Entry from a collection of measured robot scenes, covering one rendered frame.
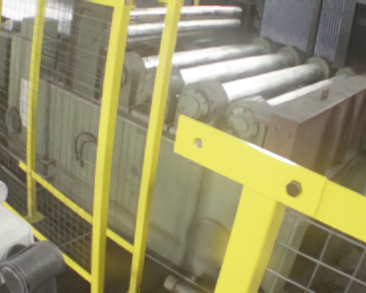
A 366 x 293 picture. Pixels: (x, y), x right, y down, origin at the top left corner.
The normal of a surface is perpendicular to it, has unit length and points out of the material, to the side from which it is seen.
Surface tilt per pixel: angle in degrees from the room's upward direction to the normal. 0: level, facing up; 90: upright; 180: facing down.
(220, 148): 90
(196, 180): 90
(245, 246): 90
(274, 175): 90
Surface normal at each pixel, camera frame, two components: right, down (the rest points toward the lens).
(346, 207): -0.61, 0.24
